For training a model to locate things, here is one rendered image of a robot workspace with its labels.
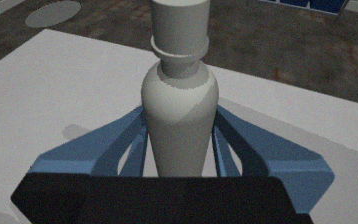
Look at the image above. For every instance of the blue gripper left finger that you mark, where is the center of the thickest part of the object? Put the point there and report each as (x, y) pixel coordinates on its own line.
(98, 152)

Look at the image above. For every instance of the grey bottle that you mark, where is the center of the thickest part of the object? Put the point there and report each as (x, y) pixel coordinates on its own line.
(179, 93)

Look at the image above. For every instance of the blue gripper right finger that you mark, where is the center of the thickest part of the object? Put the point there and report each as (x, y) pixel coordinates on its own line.
(305, 174)

